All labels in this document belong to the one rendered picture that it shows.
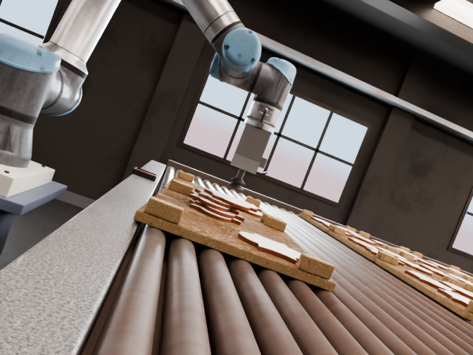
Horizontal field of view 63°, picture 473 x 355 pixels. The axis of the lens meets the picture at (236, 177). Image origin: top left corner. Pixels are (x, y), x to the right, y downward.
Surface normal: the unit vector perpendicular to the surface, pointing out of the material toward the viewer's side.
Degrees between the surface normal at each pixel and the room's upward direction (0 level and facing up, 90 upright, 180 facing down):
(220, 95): 90
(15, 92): 90
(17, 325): 0
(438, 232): 90
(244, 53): 88
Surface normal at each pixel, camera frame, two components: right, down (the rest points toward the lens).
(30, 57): 0.57, 0.20
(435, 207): 0.16, 0.10
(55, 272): 0.37, -0.93
